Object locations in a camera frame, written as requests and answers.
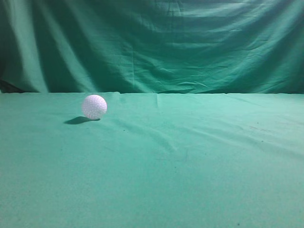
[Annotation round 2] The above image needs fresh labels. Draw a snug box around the white dimpled ball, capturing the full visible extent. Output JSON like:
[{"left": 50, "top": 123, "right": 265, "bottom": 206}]
[{"left": 81, "top": 95, "right": 107, "bottom": 120}]

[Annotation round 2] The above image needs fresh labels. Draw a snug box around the green table cloth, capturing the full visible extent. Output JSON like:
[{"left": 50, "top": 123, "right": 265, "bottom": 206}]
[{"left": 0, "top": 93, "right": 304, "bottom": 228}]

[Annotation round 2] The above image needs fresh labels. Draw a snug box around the green backdrop cloth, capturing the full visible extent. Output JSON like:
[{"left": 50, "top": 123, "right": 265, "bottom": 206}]
[{"left": 0, "top": 0, "right": 304, "bottom": 94}]

